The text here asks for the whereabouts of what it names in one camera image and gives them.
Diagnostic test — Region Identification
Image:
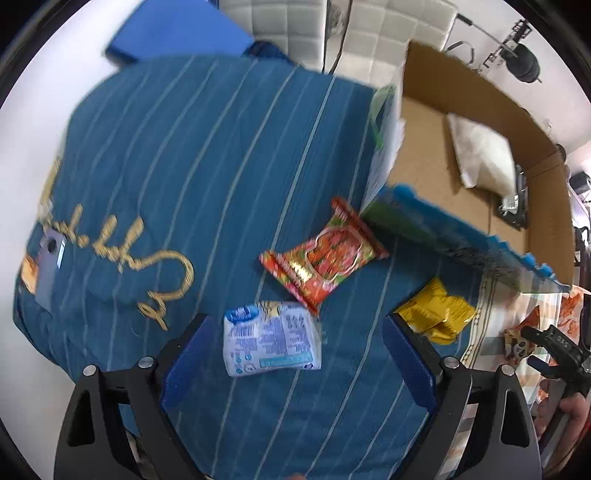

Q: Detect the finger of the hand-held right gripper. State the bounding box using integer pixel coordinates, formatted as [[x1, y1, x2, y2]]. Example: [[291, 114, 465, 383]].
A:
[[522, 325, 589, 367], [528, 357, 578, 383]]

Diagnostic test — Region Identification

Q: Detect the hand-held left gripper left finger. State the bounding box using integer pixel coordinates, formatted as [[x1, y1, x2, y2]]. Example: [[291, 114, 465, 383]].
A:
[[53, 313, 216, 480]]

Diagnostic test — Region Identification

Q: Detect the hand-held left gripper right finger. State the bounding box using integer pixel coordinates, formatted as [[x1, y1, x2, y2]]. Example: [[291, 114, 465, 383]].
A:
[[381, 314, 543, 480]]

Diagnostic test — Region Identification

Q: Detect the yellow snack packet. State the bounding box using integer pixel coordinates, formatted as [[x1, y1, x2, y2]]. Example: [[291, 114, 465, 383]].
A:
[[396, 277, 477, 344]]

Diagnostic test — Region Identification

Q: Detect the white blue snack packet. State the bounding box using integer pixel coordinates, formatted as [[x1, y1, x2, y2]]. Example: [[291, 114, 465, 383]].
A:
[[223, 301, 324, 378]]

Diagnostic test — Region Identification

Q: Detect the blue green storage box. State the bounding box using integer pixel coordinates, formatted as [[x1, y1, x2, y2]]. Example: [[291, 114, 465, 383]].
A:
[[359, 84, 571, 294]]

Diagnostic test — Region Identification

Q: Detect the red orange snack packet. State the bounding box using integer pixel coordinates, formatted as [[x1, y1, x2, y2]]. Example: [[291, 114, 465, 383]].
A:
[[259, 197, 391, 315]]

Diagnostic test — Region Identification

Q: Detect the person's right hand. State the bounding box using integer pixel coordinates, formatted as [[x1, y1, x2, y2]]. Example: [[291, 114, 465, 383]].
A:
[[536, 394, 591, 438]]

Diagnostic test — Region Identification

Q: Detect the orange printed cloth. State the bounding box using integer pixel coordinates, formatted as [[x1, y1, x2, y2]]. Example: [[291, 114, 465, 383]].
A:
[[438, 272, 591, 480]]

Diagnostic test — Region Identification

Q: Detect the black framed object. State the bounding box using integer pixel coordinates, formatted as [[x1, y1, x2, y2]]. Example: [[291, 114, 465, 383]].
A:
[[493, 161, 530, 230]]

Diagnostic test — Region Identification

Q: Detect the dark furniture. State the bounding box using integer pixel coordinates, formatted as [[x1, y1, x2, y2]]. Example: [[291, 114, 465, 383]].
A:
[[569, 170, 591, 266]]

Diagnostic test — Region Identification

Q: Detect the grey rectangular tag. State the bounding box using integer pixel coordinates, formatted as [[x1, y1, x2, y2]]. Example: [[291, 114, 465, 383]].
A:
[[34, 230, 71, 311]]

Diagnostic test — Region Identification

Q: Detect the blue striped blanket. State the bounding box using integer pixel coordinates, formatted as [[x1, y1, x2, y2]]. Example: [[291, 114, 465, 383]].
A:
[[13, 54, 485, 480]]

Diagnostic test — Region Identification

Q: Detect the white plastic bag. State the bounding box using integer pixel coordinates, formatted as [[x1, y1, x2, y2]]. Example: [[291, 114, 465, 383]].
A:
[[445, 113, 519, 191]]

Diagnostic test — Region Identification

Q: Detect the large cardboard box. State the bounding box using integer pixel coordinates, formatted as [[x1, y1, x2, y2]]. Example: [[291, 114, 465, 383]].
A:
[[388, 40, 577, 283]]

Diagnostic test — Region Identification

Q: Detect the black weight rack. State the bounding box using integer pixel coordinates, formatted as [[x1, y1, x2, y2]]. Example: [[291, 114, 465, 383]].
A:
[[443, 14, 544, 85]]

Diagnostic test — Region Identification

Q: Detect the white padded chair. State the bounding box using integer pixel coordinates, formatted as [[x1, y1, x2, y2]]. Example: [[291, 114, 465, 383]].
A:
[[331, 0, 459, 89], [219, 0, 328, 73]]

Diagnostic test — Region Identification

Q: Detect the blue cushion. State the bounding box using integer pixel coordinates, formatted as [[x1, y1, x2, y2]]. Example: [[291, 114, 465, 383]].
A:
[[104, 0, 256, 66]]

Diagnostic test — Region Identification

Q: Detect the black cable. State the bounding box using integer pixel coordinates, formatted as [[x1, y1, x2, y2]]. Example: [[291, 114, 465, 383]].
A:
[[323, 0, 357, 75]]

